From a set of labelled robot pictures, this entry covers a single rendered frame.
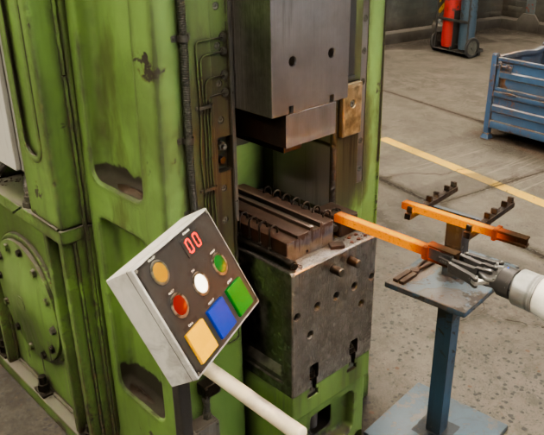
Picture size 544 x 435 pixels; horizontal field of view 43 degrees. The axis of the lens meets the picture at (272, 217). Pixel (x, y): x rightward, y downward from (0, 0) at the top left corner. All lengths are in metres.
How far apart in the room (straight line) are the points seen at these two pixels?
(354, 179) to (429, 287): 0.44
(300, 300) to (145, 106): 0.72
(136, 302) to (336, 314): 0.88
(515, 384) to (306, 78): 1.80
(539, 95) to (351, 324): 3.85
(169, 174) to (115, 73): 0.36
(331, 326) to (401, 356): 1.06
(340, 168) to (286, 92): 0.54
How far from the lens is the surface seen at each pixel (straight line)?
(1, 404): 3.17
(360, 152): 2.38
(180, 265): 1.57
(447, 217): 2.23
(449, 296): 2.33
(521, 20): 11.28
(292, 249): 2.03
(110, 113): 2.09
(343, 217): 1.97
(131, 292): 1.49
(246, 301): 1.71
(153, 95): 1.77
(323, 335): 2.20
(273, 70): 1.80
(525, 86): 5.91
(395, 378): 3.11
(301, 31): 1.85
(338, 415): 2.59
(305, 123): 1.92
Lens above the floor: 1.90
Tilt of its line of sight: 25 degrees down
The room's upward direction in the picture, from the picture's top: 1 degrees counter-clockwise
